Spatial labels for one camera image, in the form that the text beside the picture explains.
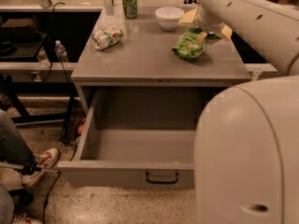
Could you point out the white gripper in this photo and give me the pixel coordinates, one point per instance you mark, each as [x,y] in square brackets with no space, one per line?
[212,27]

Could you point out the green rice chip bag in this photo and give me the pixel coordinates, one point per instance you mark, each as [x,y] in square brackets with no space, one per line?
[193,43]

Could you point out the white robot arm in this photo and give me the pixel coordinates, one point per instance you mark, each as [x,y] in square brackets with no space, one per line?
[246,146]

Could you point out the open grey top drawer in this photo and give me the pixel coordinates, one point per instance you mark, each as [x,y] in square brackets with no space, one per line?
[133,130]

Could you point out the white ceramic bowl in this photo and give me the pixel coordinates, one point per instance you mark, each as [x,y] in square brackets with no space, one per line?
[168,17]

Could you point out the grey metal cabinet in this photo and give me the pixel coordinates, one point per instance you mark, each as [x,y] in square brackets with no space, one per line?
[144,57]

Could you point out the upright green soda can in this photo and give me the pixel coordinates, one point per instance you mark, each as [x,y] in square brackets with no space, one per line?
[130,8]

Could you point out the silver can lying sideways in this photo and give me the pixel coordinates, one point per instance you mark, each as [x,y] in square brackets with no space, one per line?
[108,37]

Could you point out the clear plastic water bottle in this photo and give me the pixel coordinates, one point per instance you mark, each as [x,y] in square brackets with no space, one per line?
[61,53]

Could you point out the black side table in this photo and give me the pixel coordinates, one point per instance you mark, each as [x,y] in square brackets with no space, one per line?
[20,40]

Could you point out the white and red sneaker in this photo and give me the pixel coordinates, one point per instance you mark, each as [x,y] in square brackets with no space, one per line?
[45,160]

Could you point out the person leg in jeans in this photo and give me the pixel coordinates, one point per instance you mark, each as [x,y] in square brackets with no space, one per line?
[13,148]

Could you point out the black drawer handle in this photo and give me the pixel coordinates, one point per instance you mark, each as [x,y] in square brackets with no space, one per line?
[153,179]

